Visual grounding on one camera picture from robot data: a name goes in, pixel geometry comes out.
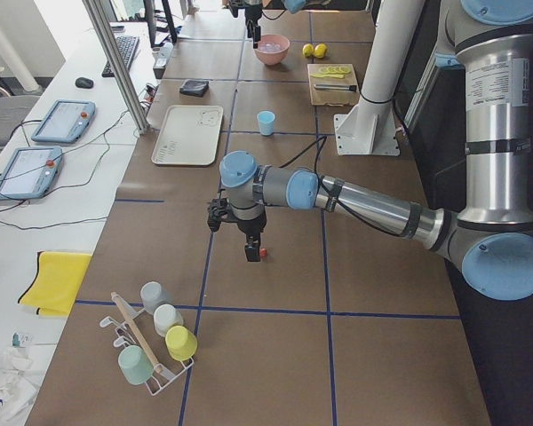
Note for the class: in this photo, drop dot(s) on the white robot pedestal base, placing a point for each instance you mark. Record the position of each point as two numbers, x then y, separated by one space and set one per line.
369 128

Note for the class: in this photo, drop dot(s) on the white cup on rack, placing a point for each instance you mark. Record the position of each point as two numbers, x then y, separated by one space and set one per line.
165 317

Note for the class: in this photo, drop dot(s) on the cream bear tray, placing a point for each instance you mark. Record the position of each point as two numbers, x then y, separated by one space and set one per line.
189 136

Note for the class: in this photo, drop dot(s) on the wooden cutting board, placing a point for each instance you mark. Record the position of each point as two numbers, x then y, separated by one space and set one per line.
332 98

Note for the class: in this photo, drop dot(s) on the pink bowl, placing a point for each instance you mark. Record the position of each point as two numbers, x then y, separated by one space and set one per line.
273 59

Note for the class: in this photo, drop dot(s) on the yellow lemon far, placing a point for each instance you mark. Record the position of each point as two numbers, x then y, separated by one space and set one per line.
308 50

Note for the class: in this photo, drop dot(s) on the black computer mouse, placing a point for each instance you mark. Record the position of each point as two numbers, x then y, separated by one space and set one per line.
84 83

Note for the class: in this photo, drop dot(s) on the aluminium frame post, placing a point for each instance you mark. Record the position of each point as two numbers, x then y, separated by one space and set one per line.
108 43

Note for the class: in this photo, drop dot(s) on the steel knife sharpener rod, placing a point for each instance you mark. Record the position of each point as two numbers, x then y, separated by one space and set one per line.
335 87

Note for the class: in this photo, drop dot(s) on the yellow cloth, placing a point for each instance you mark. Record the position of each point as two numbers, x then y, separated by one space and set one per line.
59 275

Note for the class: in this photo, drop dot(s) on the pile of ice cubes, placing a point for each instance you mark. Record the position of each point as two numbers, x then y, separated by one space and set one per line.
270 47

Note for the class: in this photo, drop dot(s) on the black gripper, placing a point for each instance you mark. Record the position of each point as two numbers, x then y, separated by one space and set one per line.
251 15
251 227

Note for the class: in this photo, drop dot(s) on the yellow plastic knife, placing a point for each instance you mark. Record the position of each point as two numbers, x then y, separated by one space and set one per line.
328 76

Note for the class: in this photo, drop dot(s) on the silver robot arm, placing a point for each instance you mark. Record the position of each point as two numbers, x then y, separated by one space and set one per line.
291 6
490 241

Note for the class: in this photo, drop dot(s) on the yellow lemon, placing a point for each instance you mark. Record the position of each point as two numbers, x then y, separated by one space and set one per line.
320 51
308 50

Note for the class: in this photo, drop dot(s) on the upper teach pendant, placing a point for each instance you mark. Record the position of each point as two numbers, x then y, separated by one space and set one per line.
65 122

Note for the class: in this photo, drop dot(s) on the yellow lemon near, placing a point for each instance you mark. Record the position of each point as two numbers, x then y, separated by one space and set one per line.
320 51

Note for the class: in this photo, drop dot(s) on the grey folded cloth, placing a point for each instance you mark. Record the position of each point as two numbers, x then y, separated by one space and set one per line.
194 87

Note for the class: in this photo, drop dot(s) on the lower teach pendant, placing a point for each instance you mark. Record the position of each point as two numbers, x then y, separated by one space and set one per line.
30 173

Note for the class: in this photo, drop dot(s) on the green cup on rack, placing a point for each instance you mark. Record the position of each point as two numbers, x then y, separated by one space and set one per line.
135 365

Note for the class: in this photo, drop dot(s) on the white cup rack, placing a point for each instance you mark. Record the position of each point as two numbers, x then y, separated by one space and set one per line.
127 332

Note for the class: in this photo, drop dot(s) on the teach pendant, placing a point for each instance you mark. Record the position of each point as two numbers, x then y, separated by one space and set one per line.
30 173
65 122

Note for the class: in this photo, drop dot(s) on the yellow cup on rack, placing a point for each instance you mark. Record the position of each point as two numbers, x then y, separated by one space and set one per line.
181 343

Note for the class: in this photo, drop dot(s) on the light blue cup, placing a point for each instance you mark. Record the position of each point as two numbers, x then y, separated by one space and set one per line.
266 121

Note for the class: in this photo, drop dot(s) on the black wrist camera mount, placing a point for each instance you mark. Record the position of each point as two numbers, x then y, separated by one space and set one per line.
219 211

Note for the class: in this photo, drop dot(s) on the grey cup on rack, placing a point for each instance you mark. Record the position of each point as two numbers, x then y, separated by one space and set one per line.
153 294

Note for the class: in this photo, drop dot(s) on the black keyboard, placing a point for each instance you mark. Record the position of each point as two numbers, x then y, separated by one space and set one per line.
127 47

